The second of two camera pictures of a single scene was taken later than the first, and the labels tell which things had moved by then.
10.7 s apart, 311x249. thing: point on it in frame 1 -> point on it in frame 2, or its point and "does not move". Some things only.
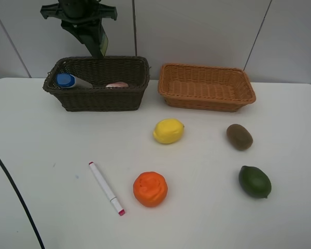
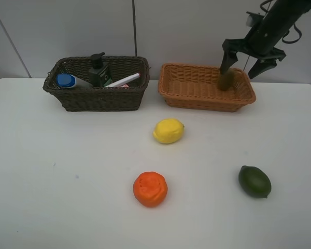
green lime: x=254 y=182 does not move
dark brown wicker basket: x=134 y=71 does not move
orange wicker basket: x=204 y=87 does not move
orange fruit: x=150 y=188 does not move
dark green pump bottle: x=90 y=33 -> x=100 y=73
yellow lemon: x=168 y=130 does not move
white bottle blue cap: x=69 y=81 does not move
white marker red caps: x=111 y=196 -> x=123 y=80
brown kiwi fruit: x=239 y=137 -> x=226 y=81
